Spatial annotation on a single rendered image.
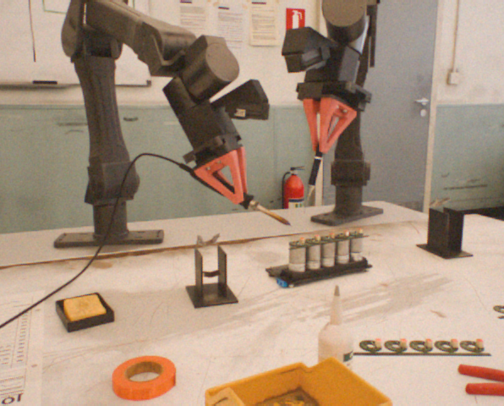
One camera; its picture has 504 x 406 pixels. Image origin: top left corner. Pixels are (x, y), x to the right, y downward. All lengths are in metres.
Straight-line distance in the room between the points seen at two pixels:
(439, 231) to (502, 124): 3.92
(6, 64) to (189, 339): 2.76
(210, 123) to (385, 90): 3.29
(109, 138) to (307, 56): 0.42
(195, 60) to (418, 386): 0.48
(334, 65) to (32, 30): 2.64
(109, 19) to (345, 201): 0.63
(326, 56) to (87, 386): 0.51
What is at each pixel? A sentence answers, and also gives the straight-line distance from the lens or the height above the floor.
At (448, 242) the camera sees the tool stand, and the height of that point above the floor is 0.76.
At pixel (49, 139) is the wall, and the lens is 3.24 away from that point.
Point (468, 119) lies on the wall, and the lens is 4.56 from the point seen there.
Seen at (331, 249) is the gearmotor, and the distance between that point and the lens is 0.76.
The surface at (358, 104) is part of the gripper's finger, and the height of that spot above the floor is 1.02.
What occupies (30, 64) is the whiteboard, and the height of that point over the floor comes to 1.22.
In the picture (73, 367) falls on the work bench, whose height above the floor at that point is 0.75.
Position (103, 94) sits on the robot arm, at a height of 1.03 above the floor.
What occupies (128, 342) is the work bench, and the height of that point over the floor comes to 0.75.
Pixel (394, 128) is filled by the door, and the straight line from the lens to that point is 4.01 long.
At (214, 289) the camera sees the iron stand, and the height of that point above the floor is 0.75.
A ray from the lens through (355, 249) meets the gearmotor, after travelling 0.80.
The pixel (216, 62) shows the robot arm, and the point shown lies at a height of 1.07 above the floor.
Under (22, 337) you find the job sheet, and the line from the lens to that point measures 0.65.
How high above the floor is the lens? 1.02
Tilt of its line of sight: 10 degrees down
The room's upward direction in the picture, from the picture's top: straight up
